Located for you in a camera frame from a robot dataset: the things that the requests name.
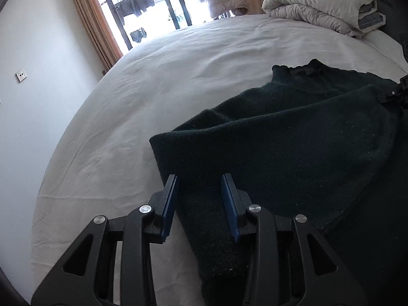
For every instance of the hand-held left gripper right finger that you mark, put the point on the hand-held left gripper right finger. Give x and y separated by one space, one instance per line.
230 207

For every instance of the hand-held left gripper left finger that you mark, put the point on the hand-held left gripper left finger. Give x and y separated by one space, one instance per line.
168 210

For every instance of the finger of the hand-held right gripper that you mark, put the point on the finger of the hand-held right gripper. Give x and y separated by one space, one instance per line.
395 94

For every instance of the dark green knit sweater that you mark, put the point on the dark green knit sweater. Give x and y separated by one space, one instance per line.
287 140

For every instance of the dark grey headboard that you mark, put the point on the dark grey headboard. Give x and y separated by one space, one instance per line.
390 0

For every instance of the folded beige duvet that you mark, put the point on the folded beige duvet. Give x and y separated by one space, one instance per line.
312 6

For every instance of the bed with white sheet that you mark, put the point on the bed with white sheet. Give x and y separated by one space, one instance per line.
159 86

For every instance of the small dark garment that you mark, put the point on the small dark garment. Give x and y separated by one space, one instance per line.
138 35

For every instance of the dark hanging garment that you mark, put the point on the dark hanging garment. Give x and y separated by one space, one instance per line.
137 0

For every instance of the white wall socket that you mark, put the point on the white wall socket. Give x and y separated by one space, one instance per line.
21 76

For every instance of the black sliding door frame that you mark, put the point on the black sliding door frame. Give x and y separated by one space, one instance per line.
111 6

